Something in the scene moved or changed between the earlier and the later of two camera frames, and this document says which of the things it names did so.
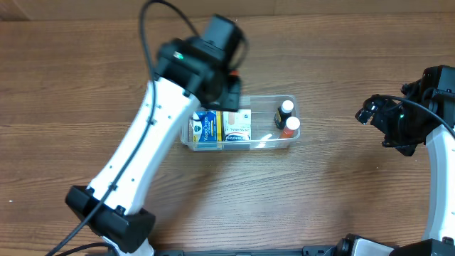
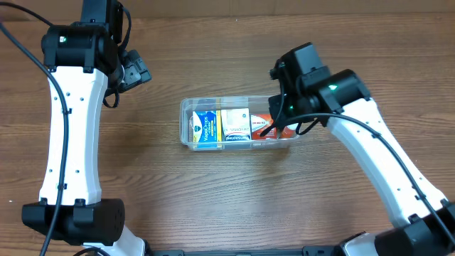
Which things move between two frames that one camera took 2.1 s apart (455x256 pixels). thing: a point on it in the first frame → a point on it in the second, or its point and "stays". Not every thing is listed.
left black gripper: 222,97 → 133,73
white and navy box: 237,125 stays
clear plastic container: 262,122 stays
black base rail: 308,250 stays
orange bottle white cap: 292,123 stays
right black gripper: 379,120 → 274,102
